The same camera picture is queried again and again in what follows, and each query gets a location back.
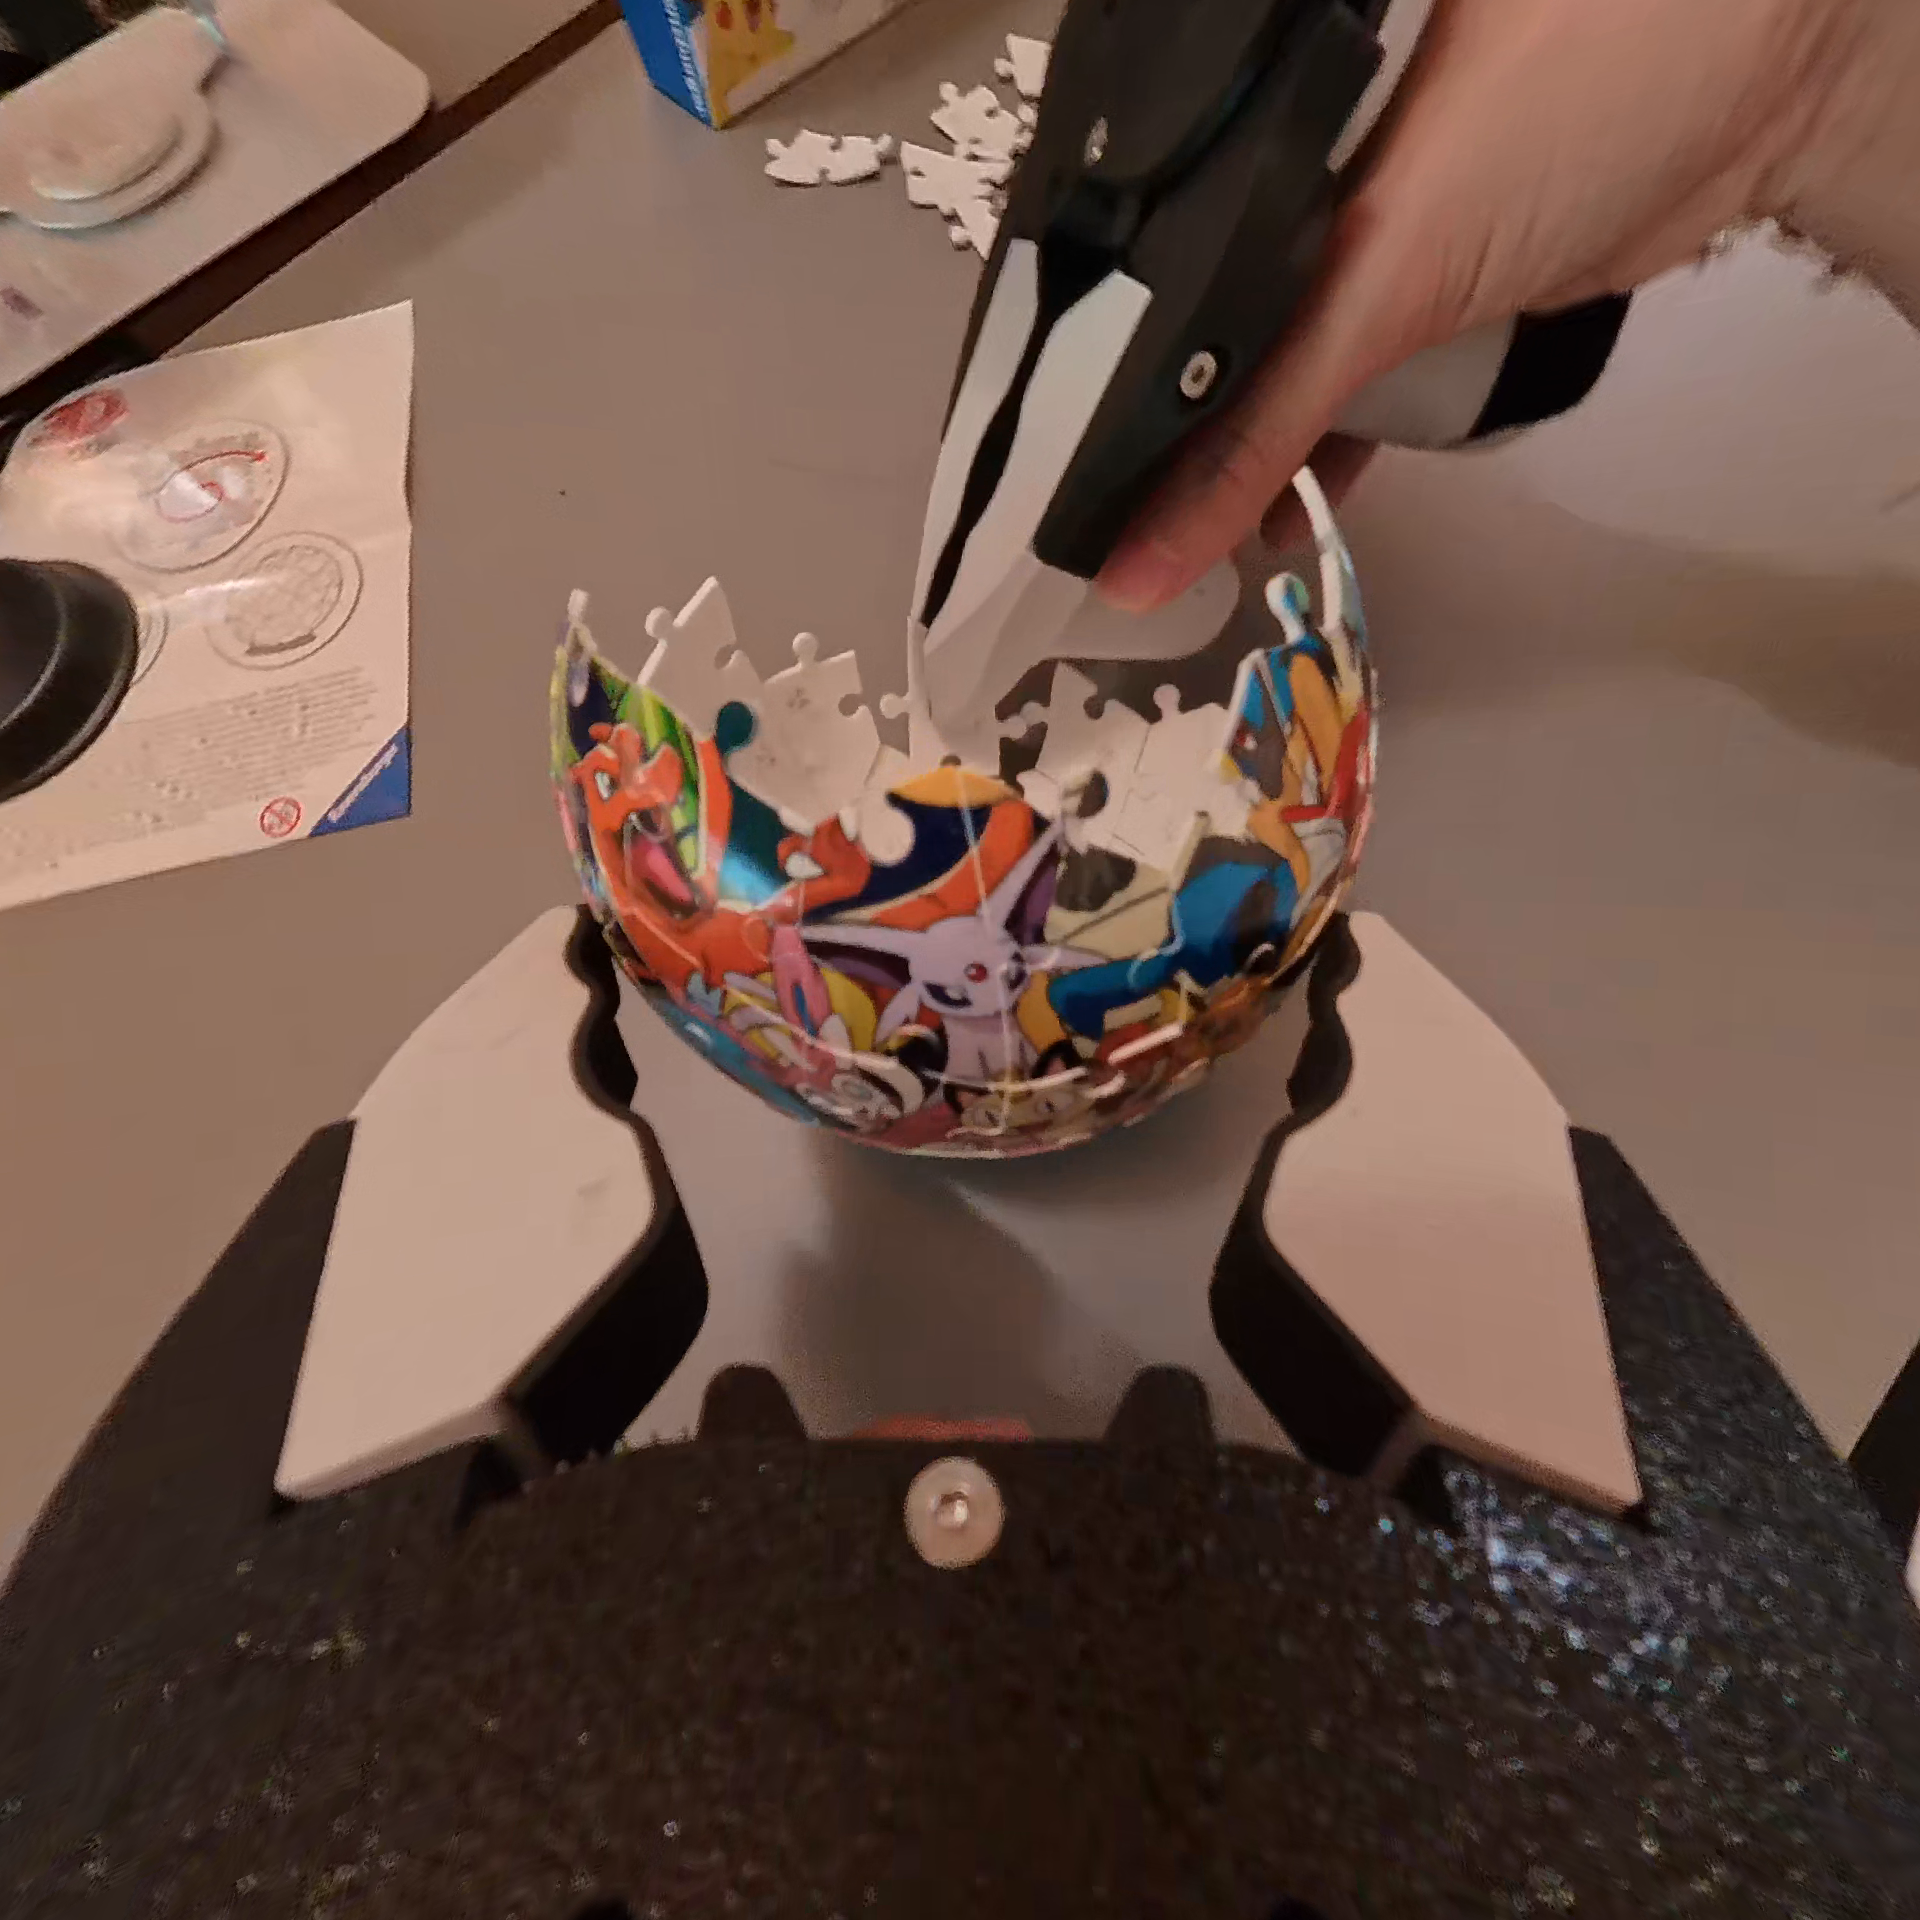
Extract person's right hand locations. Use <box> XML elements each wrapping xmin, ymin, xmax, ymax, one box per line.
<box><xmin>1099</xmin><ymin>0</ymin><xmax>1920</xmax><ymax>610</ymax></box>

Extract pile of white puzzle pieces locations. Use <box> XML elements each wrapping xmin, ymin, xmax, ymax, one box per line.
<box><xmin>761</xmin><ymin>34</ymin><xmax>1050</xmax><ymax>262</ymax></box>

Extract colourful half-built puzzle ball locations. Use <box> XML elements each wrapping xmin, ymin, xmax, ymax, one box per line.
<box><xmin>547</xmin><ymin>462</ymin><xmax>1381</xmax><ymax>1159</ymax></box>

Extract folded paper instruction leaflet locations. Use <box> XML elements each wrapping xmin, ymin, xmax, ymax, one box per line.
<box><xmin>0</xmin><ymin>300</ymin><xmax>417</xmax><ymax>915</ymax></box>

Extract clear plastic dome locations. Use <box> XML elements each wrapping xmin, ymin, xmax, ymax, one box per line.
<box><xmin>0</xmin><ymin>92</ymin><xmax>226</xmax><ymax>229</ymax></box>

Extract black round ball stand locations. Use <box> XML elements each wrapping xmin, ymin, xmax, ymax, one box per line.
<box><xmin>0</xmin><ymin>557</ymin><xmax>139</xmax><ymax>802</ymax></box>

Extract grey tray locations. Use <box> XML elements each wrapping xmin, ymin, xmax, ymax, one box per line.
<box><xmin>0</xmin><ymin>0</ymin><xmax>435</xmax><ymax>394</ymax></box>

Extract blue puzzle box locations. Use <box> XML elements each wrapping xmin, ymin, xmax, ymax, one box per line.
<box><xmin>617</xmin><ymin>0</ymin><xmax>916</xmax><ymax>132</ymax></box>

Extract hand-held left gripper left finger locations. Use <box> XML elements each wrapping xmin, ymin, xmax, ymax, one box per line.
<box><xmin>271</xmin><ymin>903</ymin><xmax>713</xmax><ymax>1504</ymax></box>

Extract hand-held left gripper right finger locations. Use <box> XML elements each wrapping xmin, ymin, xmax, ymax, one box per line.
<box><xmin>1208</xmin><ymin>909</ymin><xmax>1647</xmax><ymax>1514</ymax></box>

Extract dark-edged table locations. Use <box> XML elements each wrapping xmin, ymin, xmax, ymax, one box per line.
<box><xmin>0</xmin><ymin>0</ymin><xmax>623</xmax><ymax>452</ymax></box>

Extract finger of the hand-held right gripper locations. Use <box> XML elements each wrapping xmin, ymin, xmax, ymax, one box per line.
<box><xmin>925</xmin><ymin>266</ymin><xmax>1155</xmax><ymax>724</ymax></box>
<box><xmin>906</xmin><ymin>238</ymin><xmax>1046</xmax><ymax>631</ymax></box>

